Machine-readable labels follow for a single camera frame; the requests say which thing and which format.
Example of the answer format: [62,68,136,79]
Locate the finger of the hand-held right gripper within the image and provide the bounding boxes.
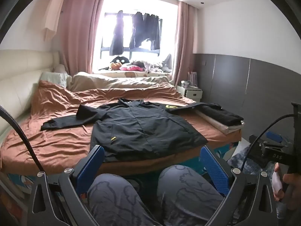
[266,132,283,144]
[249,134,265,147]

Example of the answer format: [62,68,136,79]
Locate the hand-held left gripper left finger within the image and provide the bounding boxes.
[27,145,105,226]

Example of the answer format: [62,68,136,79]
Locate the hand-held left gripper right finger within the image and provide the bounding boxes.
[200,146,280,226]

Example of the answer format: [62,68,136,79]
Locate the black jacket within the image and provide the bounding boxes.
[41,98,224,163]

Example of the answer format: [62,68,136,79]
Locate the folded black clothes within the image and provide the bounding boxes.
[200,104,245,126]

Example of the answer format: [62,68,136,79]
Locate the person's right hand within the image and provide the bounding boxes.
[272,162,301,203]

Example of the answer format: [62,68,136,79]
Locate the teal cartoon bed sheet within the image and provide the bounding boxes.
[7,140,239,195]

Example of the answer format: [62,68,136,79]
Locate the person's right leg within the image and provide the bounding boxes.
[156,165,225,226]

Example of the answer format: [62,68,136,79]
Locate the person's leg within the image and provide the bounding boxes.
[87,173,163,226]
[156,165,225,226]

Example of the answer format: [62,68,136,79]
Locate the person's left leg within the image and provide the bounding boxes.
[87,173,163,226]

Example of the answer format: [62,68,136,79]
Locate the brown blanket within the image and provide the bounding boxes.
[0,80,242,177]

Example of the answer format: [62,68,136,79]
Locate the white nightstand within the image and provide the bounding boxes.
[176,85,203,103]

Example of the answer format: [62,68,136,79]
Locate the striped bag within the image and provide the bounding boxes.
[188,71,198,88]

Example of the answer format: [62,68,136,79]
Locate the beige quilt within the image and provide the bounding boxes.
[71,72,180,93]

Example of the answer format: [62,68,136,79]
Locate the white pillow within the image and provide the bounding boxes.
[40,72,71,88]

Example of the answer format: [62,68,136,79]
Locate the pink cushion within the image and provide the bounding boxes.
[119,65,144,72]

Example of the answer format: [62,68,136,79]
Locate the black plush toy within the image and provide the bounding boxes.
[109,56,129,71]

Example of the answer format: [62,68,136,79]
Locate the cream padded headboard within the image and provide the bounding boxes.
[0,49,68,137]

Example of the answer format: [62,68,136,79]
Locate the pink curtain beside nightstand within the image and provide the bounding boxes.
[172,1,196,87]

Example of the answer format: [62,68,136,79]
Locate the narrow dark hanging garment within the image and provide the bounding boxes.
[109,10,125,56]

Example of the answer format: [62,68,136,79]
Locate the wide dark hanging garment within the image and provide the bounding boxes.
[129,10,161,51]

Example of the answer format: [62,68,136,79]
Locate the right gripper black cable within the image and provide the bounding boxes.
[241,114,294,173]

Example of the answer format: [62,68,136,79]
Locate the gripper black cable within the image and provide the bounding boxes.
[241,114,294,173]
[0,105,46,173]

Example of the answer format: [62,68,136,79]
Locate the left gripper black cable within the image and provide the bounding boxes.
[0,105,46,173]

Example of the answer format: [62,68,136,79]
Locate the pink curtain beside wall shelf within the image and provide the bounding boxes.
[58,0,106,76]

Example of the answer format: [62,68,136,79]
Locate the pink wooden wall shelf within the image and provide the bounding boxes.
[42,0,67,41]

